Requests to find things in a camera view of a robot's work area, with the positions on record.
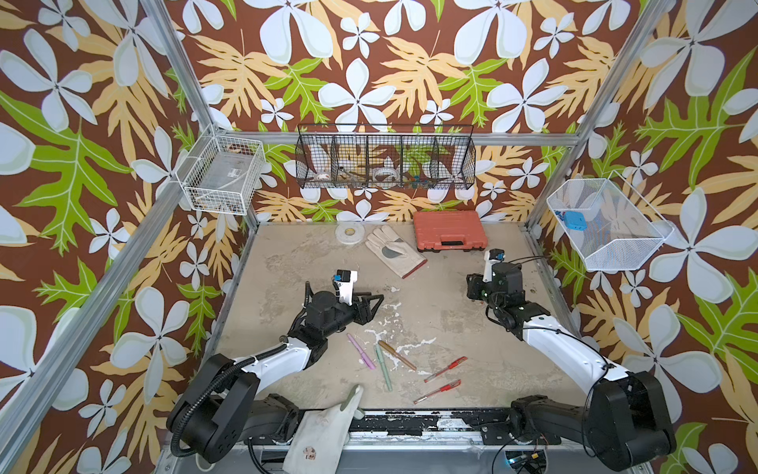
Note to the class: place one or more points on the aluminium frame post left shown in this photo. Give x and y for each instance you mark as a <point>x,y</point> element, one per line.
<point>157,12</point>

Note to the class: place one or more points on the white green glove front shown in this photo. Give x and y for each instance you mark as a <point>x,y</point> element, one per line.
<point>320,437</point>

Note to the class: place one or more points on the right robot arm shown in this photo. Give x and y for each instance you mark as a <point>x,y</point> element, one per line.
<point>623,421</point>

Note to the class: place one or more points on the red gel pen lower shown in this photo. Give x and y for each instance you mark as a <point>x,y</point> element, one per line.
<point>445,388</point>

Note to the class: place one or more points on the white wire basket right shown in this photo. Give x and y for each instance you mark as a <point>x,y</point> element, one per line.
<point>624,230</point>

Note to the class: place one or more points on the aluminium frame post right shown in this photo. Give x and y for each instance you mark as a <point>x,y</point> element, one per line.
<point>637,40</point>

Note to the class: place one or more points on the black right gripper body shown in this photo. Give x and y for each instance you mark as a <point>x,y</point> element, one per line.
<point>479,289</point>

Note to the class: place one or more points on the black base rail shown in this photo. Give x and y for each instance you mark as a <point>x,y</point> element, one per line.
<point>409,428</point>

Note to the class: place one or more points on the red plastic tool case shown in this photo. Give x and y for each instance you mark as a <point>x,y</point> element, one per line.
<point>449,230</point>

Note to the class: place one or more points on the beige work glove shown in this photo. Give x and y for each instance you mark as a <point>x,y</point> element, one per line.
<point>385,243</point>

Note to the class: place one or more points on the pink pen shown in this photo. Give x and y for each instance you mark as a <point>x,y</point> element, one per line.
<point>362,353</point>

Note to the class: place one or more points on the aluminium frame post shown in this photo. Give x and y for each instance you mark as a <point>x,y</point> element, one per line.
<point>637,40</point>
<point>157,12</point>

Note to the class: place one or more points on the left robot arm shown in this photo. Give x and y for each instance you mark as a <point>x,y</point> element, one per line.
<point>220,407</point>

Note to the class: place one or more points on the red gel pen upper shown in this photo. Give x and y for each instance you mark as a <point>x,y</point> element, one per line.
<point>449,367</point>

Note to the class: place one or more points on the white tape roll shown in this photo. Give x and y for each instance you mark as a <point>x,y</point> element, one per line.
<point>350,233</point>

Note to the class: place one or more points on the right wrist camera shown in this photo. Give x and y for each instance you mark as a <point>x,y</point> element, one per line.
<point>493,256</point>

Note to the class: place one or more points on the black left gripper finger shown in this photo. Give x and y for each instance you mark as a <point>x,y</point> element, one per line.
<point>369,299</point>
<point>363,314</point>

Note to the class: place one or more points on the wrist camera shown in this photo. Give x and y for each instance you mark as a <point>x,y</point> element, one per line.
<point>493,256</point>
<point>343,282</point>

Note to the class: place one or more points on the white wire basket left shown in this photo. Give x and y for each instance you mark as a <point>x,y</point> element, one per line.
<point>220,173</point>

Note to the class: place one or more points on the blue object in basket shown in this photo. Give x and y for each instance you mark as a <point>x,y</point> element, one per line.
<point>575,221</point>

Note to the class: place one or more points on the black wire basket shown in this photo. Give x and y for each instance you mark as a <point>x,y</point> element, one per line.
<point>385,156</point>

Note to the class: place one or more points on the red gel pen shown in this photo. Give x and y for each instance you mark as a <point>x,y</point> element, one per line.
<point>449,367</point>
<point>445,388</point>

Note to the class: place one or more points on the white wire basket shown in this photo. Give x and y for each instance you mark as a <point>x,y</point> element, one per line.
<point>624,230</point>
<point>220,173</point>

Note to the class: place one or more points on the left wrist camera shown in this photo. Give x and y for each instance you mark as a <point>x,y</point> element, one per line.
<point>343,282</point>

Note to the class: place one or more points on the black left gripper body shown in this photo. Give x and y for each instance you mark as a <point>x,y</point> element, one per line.
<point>350,313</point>

